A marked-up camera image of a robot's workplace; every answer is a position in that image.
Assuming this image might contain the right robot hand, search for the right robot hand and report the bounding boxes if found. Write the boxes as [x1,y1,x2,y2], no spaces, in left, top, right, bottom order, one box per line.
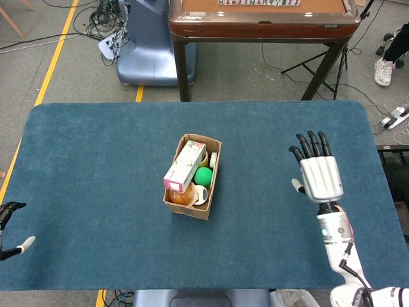
[288,130,345,205]

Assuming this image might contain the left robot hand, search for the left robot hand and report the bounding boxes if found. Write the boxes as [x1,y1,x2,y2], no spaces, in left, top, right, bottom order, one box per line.
[0,201,36,262]

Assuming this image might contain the pink white toothpaste carton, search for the pink white toothpaste carton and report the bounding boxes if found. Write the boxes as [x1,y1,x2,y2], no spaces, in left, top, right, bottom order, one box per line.
[163,139,207,193]

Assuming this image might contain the orange translucent ball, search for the orange translucent ball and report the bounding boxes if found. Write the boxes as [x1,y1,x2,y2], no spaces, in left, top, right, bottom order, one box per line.
[168,184,198,206]

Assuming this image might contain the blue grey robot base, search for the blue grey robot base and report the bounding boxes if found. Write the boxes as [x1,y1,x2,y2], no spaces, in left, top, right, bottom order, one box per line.
[116,0,198,87]

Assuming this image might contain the brown cardboard box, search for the brown cardboard box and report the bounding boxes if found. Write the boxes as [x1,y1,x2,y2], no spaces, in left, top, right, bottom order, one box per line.
[163,133,224,221]

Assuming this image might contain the black equipment case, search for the black equipment case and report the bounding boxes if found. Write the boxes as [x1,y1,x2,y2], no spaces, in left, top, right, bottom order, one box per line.
[376,145,409,231]

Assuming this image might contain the white power strip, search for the white power strip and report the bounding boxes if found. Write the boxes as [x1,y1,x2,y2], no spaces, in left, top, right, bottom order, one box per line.
[98,31,128,61]
[380,107,409,130]

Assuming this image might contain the blue table cloth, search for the blue table cloth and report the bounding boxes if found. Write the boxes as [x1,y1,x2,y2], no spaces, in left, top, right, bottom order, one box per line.
[0,100,408,292]

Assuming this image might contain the green foam ball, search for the green foam ball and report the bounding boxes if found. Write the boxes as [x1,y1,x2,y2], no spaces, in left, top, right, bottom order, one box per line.
[194,167,214,187]

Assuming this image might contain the black tripod stand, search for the black tripod stand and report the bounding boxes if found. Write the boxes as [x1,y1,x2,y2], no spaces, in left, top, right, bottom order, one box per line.
[281,0,376,100]

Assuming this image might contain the round white lidded tin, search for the round white lidded tin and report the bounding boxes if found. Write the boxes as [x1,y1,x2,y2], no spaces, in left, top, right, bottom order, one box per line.
[194,184,209,206]

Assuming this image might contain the crumpled white plastic bag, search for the crumpled white plastic bag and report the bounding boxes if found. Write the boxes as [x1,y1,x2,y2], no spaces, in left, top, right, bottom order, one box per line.
[271,289,333,307]

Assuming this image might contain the white sneaker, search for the white sneaker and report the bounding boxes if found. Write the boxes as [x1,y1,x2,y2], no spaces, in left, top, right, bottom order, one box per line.
[373,57,396,87]

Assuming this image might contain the person's black trouser leg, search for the person's black trouser leg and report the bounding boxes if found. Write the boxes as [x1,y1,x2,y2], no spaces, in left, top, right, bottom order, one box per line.
[382,24,409,63]

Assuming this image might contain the chrome office chair base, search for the chrome office chair base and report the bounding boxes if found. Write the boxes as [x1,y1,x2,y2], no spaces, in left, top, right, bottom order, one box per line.
[375,25,404,70]

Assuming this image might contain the brown mahjong table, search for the brown mahjong table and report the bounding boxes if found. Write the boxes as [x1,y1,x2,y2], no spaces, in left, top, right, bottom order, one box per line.
[168,0,359,102]

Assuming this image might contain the blue grey robot torso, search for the blue grey robot torso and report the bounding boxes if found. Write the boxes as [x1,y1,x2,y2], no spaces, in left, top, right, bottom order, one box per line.
[132,289,272,307]

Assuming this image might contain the white chair wooden legs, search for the white chair wooden legs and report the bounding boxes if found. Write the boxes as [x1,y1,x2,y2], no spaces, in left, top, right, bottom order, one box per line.
[0,0,35,40]

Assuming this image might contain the face-up mahjong tile row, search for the face-up mahjong tile row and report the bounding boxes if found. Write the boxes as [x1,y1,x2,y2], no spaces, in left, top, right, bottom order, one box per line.
[218,0,301,6]

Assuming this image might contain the black floor cable bundle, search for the black floor cable bundle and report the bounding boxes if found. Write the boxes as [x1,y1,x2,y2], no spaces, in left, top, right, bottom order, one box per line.
[41,0,130,67]

